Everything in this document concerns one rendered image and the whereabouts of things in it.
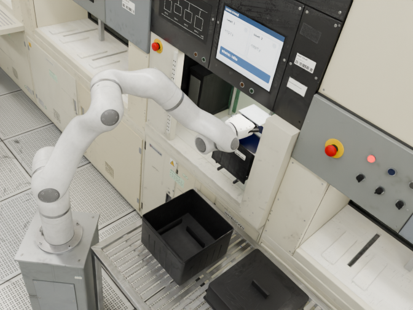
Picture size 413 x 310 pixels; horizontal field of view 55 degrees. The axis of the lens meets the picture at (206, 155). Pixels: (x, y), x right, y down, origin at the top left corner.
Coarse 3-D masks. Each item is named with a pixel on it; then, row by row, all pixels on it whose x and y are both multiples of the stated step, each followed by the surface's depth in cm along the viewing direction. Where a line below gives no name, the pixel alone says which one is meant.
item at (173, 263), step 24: (192, 192) 177; (144, 216) 162; (168, 216) 176; (192, 216) 185; (216, 216) 169; (144, 240) 168; (168, 240) 173; (192, 240) 175; (216, 240) 157; (168, 264) 158; (192, 264) 155
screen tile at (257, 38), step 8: (256, 32) 138; (256, 40) 139; (264, 40) 136; (272, 40) 134; (264, 48) 138; (248, 56) 144; (256, 56) 142; (264, 56) 139; (272, 56) 136; (264, 64) 140; (272, 64) 138
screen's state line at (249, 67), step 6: (222, 48) 152; (222, 54) 154; (228, 54) 152; (234, 54) 149; (234, 60) 150; (240, 60) 148; (246, 66) 147; (252, 66) 145; (252, 72) 146; (258, 72) 144; (264, 72) 142; (264, 78) 143
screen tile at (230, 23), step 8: (224, 24) 147; (232, 24) 144; (240, 24) 141; (240, 32) 143; (248, 32) 140; (224, 40) 150; (232, 40) 147; (240, 40) 144; (232, 48) 149; (240, 48) 146
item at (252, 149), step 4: (248, 136) 176; (252, 136) 174; (256, 136) 172; (240, 140) 181; (244, 140) 179; (248, 140) 177; (252, 140) 175; (256, 140) 173; (244, 144) 180; (248, 144) 178; (252, 144) 176; (256, 144) 174; (248, 148) 179; (252, 148) 177; (256, 148) 175; (252, 152) 178
